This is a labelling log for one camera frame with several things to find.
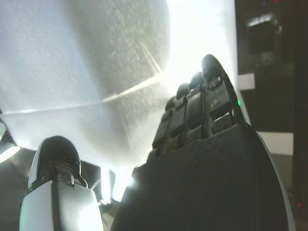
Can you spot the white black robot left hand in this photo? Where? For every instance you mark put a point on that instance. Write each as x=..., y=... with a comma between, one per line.
x=204, y=180

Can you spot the white foam lid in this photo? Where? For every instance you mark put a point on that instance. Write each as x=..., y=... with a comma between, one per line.
x=84, y=60

